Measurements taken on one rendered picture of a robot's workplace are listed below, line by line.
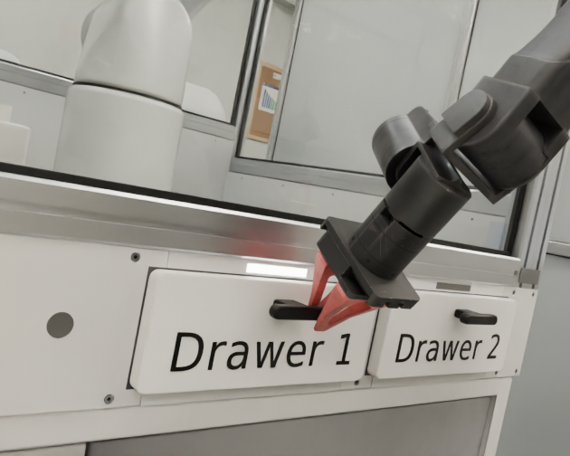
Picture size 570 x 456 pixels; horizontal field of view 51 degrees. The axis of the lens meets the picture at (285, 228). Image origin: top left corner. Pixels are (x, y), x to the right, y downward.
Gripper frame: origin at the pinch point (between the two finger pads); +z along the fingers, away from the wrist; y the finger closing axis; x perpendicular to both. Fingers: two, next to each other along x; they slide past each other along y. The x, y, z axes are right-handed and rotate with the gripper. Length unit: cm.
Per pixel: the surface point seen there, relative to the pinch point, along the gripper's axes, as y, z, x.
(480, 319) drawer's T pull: -0.6, -1.7, -28.0
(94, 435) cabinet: -3.1, 13.5, 19.2
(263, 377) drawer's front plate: -2.0, 7.4, 3.4
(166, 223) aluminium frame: 8.0, -2.6, 16.5
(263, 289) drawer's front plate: 3.3, 0.0, 5.7
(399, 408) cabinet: -3.5, 14.1, -24.4
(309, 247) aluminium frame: 7.6, -2.6, -1.1
